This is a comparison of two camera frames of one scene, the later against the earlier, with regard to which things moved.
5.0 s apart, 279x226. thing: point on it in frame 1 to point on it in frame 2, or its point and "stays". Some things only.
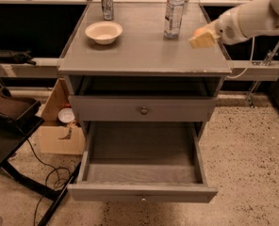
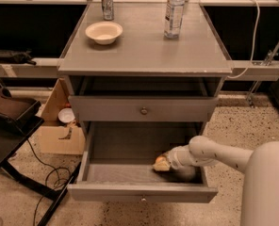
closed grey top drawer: x=103 y=107 stays
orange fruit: x=200 y=30 to x=159 y=158
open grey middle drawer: x=142 y=161 stays
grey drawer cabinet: x=142 y=101 stays
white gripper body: x=227 y=27 to x=176 y=159
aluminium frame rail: x=245 y=69 stays
